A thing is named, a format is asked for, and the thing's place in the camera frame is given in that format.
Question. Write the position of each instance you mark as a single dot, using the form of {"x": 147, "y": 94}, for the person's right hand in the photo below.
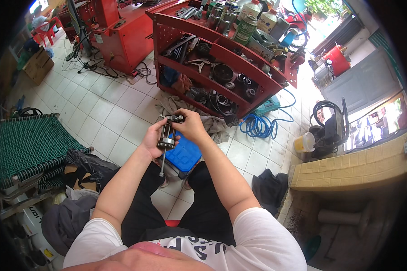
{"x": 193, "y": 127}

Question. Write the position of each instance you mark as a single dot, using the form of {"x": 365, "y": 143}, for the person's left hand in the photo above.
{"x": 151, "y": 142}

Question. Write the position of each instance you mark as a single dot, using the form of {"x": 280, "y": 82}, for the metal puller tool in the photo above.
{"x": 166, "y": 142}

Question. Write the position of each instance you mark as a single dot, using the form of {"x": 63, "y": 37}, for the grey rag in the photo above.
{"x": 215, "y": 127}

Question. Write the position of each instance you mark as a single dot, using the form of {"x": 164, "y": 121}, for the blue plastic case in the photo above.
{"x": 186, "y": 155}

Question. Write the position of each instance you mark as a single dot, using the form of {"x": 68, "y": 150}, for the black plastic bag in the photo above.
{"x": 84, "y": 162}

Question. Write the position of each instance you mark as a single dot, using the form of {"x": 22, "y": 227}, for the teal tool case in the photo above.
{"x": 267, "y": 105}

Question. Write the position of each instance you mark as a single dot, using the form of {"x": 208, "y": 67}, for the red tool cart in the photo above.
{"x": 203, "y": 50}

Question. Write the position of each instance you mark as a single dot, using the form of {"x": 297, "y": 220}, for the person's legs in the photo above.
{"x": 203, "y": 210}

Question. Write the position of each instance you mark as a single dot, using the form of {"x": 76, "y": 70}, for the red stool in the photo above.
{"x": 172, "y": 223}

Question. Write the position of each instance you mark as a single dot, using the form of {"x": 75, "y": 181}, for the black cloth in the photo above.
{"x": 269, "y": 189}

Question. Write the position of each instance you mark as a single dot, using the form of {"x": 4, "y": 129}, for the red workshop machine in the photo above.
{"x": 129, "y": 37}

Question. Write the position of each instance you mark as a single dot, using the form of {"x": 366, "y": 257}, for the yellow white plastic bucket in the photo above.
{"x": 303, "y": 143}

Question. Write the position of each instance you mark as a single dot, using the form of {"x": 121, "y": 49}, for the grey jacket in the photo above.
{"x": 67, "y": 220}

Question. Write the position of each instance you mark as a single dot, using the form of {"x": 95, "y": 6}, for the green woven cot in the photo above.
{"x": 30, "y": 145}

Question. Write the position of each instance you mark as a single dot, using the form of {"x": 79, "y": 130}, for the black tripod stand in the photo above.
{"x": 79, "y": 30}

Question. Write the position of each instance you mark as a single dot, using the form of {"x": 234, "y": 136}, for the person's body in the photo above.
{"x": 257, "y": 244}

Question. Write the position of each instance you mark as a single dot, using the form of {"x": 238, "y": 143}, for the cardboard box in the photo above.
{"x": 38, "y": 66}

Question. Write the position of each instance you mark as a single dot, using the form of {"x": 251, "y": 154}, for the black pump machine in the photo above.
{"x": 330, "y": 128}

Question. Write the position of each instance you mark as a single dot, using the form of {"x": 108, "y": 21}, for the white appliance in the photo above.
{"x": 37, "y": 233}

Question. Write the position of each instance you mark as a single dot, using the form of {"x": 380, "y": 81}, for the red motorcycle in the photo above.
{"x": 296, "y": 20}

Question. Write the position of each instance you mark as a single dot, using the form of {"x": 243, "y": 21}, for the red plastic chair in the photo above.
{"x": 48, "y": 32}

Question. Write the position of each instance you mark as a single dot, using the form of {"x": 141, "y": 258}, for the red bucket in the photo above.
{"x": 338, "y": 60}

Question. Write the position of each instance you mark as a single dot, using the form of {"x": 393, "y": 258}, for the yellow tiled ledge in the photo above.
{"x": 352, "y": 169}

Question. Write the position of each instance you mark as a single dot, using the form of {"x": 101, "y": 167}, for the green dish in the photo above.
{"x": 312, "y": 247}

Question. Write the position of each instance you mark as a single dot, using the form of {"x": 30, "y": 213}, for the grey concrete pipe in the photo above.
{"x": 342, "y": 218}

